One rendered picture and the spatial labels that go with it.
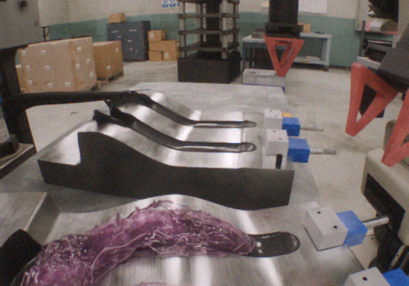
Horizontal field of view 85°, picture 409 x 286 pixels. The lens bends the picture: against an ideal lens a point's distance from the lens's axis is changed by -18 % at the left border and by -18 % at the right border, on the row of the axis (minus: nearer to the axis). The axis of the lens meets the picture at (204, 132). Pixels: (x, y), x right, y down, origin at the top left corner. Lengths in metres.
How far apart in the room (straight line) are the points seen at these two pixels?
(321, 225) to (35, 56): 4.67
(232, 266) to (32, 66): 4.74
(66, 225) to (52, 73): 4.25
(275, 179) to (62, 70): 4.15
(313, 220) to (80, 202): 0.41
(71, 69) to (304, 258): 4.16
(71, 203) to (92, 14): 8.59
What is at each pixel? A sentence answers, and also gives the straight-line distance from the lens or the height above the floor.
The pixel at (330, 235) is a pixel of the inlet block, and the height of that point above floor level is 0.88.
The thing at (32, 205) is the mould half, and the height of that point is 0.91.
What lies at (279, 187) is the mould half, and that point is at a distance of 0.44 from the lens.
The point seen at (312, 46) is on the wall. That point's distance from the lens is 7.04.
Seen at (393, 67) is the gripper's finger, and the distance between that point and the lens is 0.27.
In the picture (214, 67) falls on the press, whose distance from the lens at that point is 4.54.
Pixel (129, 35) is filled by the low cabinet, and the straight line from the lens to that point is 7.62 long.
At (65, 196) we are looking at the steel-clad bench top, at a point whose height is 0.80.
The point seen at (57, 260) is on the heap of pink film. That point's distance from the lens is 0.30.
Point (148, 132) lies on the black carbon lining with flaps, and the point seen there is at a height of 0.90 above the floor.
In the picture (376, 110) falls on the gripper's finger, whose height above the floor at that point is 1.02.
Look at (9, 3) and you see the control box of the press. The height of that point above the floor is 1.22.
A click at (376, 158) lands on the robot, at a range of 0.74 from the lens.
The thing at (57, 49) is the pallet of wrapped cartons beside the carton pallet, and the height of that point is 0.82.
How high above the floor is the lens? 1.11
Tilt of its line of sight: 24 degrees down
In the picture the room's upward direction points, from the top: 1 degrees counter-clockwise
